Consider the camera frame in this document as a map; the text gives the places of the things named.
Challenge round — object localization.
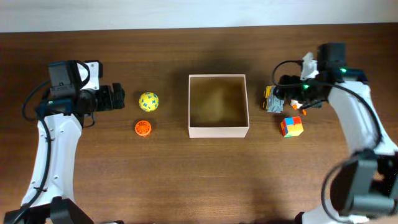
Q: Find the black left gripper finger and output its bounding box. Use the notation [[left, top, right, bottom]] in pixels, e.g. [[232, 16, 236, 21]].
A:
[[113, 83, 125, 96], [113, 96, 125, 109]]

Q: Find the yellow grey toy truck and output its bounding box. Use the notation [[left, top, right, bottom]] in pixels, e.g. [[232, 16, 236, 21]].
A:
[[262, 86, 284, 113]]

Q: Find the yellow ball with blue letters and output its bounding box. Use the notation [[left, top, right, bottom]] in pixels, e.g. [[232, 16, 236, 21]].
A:
[[139, 92, 159, 112]]

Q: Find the colourful two-by-two puzzle cube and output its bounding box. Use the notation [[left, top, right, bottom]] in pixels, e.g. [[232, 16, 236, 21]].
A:
[[280, 116, 303, 138]]

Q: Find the pink white toy duck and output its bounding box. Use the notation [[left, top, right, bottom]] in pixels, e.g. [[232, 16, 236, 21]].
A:
[[290, 100, 307, 115]]

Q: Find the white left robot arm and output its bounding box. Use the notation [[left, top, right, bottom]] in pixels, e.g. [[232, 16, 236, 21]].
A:
[[4, 60, 125, 223]]

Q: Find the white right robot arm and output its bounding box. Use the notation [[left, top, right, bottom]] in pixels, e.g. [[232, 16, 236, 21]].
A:
[[263, 43, 397, 223]]

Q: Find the orange round lattice toy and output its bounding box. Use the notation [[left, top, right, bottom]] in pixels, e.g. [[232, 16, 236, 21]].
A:
[[134, 120, 152, 137]]

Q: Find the white open cardboard box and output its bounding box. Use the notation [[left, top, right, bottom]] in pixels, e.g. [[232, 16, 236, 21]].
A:
[[188, 74, 250, 138]]

